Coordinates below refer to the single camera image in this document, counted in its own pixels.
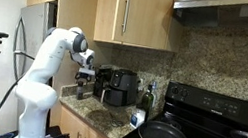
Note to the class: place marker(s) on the dark green oil bottle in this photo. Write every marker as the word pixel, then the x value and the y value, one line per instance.
pixel 146 101

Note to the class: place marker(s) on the wooden wall cabinet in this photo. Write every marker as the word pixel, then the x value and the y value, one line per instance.
pixel 146 15

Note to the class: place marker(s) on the clear bottle with blue cap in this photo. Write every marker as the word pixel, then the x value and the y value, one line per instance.
pixel 154 90

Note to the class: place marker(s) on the stainless steel refrigerator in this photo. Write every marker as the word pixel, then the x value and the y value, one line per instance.
pixel 35 23

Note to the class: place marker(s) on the small dark capped bottle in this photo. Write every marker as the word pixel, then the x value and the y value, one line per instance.
pixel 80 92

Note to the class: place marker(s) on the black and red tool clutter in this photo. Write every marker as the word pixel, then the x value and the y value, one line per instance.
pixel 56 137

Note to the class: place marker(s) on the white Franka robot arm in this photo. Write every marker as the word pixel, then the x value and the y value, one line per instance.
pixel 38 98

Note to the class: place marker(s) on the wooden base cabinet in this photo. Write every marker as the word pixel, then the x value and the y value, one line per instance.
pixel 68 127

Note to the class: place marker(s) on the black air fryer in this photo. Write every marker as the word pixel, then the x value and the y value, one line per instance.
pixel 123 87

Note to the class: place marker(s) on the black electric stove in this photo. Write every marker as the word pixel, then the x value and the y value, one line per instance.
pixel 216 121

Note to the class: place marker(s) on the tall wooden side panel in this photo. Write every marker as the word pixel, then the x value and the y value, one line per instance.
pixel 74 3

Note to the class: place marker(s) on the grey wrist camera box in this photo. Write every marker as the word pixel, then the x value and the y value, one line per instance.
pixel 87 71

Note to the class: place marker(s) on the blue and white box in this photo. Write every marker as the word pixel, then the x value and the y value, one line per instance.
pixel 137 119

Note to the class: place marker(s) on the stainless range hood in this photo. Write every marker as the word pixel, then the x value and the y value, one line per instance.
pixel 228 8

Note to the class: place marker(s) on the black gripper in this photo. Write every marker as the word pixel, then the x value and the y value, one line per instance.
pixel 85 77

